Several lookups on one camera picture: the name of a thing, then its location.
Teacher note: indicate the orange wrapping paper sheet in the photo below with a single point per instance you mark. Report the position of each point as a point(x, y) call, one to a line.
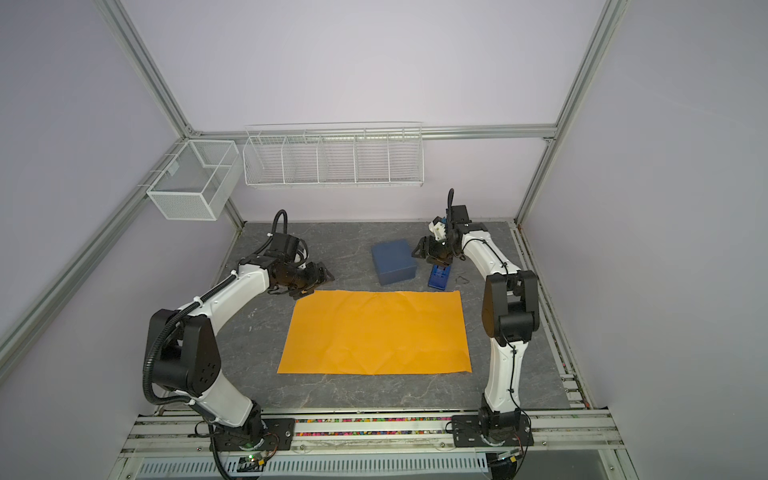
point(340, 332)

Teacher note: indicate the blue gift box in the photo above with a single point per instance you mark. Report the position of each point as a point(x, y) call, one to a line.
point(393, 262)

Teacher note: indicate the white mesh side basket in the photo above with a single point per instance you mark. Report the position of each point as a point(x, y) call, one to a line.
point(198, 180)

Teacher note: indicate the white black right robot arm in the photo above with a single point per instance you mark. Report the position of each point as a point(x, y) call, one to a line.
point(510, 309)

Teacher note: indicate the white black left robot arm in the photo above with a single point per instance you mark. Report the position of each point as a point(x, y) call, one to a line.
point(182, 362)

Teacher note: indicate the white wire wall shelf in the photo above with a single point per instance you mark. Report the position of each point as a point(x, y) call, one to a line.
point(334, 154)

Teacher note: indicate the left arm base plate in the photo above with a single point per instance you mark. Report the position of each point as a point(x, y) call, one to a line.
point(270, 434)

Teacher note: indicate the white vented cable duct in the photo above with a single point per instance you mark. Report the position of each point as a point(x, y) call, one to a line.
point(321, 466)

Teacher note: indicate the aluminium front rail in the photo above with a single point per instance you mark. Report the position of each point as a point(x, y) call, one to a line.
point(183, 433)

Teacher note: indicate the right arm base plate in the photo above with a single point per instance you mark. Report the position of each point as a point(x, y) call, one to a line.
point(511, 429)

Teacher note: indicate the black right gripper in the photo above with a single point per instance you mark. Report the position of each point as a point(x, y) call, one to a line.
point(428, 246)

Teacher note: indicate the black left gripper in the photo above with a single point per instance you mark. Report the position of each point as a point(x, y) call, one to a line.
point(314, 281)

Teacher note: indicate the blue tape dispenser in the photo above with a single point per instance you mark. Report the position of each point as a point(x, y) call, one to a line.
point(439, 277)

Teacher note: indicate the aluminium corner frame post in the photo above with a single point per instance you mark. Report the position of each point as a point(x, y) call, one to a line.
point(126, 34)

